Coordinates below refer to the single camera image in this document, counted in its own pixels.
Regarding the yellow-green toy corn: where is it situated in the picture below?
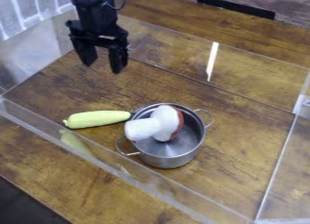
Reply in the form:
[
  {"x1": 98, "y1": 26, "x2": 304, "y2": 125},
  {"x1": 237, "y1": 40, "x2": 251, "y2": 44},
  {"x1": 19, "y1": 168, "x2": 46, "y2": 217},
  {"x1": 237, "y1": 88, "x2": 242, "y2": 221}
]
[{"x1": 63, "y1": 111, "x2": 131, "y2": 129}]

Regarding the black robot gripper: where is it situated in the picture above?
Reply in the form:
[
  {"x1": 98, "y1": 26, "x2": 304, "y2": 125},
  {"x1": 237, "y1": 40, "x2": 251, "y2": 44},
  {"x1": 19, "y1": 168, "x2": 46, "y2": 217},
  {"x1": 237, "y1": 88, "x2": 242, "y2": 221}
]
[{"x1": 66, "y1": 0, "x2": 130, "y2": 73}]

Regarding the clear acrylic enclosure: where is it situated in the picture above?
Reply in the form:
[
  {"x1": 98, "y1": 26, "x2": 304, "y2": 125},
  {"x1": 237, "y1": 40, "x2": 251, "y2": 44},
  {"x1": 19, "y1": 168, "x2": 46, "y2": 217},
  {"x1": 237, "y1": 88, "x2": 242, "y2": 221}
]
[{"x1": 0, "y1": 0, "x2": 310, "y2": 224}]

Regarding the black bar in background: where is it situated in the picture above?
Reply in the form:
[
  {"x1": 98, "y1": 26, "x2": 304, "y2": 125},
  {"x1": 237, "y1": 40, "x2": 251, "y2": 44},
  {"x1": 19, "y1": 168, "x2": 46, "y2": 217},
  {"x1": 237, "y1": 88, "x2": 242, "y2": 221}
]
[{"x1": 197, "y1": 0, "x2": 277, "y2": 20}]

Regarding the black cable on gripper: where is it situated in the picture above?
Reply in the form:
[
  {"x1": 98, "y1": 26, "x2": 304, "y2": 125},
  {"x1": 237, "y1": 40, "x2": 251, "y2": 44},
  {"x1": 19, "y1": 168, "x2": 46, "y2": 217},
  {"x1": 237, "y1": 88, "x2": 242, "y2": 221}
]
[{"x1": 102, "y1": 0, "x2": 127, "y2": 11}]

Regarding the white mesh curtain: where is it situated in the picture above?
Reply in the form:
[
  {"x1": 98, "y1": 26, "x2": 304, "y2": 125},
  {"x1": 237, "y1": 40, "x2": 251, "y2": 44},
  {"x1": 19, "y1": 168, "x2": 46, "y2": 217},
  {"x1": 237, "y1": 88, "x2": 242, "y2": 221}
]
[{"x1": 0, "y1": 0, "x2": 72, "y2": 43}]

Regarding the silver metal pot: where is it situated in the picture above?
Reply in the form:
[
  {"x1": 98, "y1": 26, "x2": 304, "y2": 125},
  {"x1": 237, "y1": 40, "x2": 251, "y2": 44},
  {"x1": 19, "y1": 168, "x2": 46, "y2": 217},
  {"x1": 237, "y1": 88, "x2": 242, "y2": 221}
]
[{"x1": 116, "y1": 103, "x2": 214, "y2": 169}]

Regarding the white and brown toy mushroom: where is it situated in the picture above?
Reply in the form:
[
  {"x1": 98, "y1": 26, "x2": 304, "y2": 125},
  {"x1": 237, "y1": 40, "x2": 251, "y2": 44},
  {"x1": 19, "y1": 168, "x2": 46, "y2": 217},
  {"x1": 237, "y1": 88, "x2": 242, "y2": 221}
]
[{"x1": 124, "y1": 105, "x2": 185, "y2": 141}]

